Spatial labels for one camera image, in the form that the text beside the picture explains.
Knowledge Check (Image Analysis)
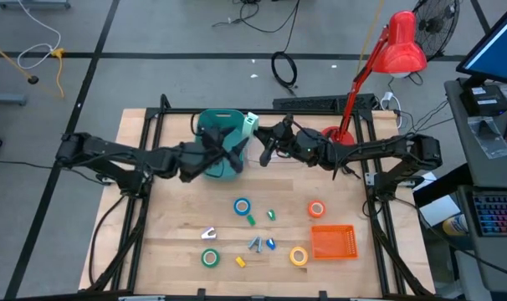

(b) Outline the yellow bottle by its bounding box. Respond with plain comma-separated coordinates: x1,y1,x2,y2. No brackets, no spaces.
442,213,469,237

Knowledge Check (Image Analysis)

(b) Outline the white charger with cable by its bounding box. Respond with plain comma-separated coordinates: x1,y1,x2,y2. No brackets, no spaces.
381,90,403,129

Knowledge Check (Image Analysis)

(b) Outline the clear plastic bag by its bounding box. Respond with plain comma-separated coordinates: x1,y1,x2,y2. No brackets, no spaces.
466,115,507,161

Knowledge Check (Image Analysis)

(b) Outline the black aluminium frame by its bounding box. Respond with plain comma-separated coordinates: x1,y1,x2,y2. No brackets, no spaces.
85,94,437,301

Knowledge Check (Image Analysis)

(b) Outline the red desk lamp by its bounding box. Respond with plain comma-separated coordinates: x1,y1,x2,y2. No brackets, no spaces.
318,10,429,155

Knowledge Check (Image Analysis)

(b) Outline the backlit keyboard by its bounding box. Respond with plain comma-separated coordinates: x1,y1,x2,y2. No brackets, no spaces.
473,194,507,238

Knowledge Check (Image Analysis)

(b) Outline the green tape roll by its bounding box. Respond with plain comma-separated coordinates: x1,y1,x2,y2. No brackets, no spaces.
200,247,221,269

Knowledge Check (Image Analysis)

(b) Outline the teal plastic bin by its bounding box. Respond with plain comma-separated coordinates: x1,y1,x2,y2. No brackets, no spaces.
193,109,248,183

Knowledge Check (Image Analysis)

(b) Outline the grey desk cart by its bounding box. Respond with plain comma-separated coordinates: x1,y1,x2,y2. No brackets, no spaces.
443,77,507,301

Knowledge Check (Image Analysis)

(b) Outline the computer monitor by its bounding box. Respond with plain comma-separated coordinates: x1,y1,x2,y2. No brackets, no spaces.
456,0,507,88

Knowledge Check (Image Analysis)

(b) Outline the white floor cable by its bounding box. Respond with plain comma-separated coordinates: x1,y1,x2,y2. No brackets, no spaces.
17,0,64,71

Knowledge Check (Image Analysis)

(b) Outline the mint green stapler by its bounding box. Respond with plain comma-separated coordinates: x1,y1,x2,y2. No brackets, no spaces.
241,111,261,141

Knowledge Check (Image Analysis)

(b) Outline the orange mesh basket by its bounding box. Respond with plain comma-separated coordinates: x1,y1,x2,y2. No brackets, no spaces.
310,224,359,261

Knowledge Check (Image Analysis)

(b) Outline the black floor fan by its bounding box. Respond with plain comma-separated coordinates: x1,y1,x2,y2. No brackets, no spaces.
412,0,462,62

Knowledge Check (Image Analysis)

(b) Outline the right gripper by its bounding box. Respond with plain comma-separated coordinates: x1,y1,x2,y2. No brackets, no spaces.
253,115,321,168

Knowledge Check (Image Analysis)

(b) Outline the yellow tape roll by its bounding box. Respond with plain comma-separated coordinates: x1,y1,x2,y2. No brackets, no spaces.
289,246,310,268

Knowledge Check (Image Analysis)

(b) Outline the black perforated bar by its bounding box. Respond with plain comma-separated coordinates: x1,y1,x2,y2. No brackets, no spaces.
272,94,380,113

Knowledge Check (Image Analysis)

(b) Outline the blue tape roll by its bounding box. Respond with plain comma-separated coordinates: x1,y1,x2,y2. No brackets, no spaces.
233,197,252,217

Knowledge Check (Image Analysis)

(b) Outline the orange tape roll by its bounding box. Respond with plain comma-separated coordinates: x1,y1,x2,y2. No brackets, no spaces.
307,200,327,219

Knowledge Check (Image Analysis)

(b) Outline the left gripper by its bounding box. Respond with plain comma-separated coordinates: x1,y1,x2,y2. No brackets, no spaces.
177,127,251,183

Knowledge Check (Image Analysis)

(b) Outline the yellow extension cable plug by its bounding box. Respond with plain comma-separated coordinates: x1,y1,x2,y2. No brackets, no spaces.
50,48,66,99

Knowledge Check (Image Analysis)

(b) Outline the black coiled floor cable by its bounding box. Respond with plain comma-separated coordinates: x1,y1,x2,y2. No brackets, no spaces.
270,0,301,97

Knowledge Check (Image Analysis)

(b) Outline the yellow rod with black tip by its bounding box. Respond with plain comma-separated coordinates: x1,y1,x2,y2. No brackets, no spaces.
0,36,40,86

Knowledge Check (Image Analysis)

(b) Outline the yellow hanging cord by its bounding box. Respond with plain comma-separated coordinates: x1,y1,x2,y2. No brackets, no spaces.
356,0,387,76

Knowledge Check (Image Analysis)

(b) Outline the white paper sheet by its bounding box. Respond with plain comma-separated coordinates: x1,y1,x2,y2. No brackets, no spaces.
418,194,462,228

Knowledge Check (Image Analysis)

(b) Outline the black mini computer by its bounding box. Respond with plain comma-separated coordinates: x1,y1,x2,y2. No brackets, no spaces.
459,84,507,117

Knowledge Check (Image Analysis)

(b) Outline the grey table foot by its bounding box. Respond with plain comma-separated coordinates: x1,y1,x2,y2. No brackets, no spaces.
0,92,28,107
0,0,72,10

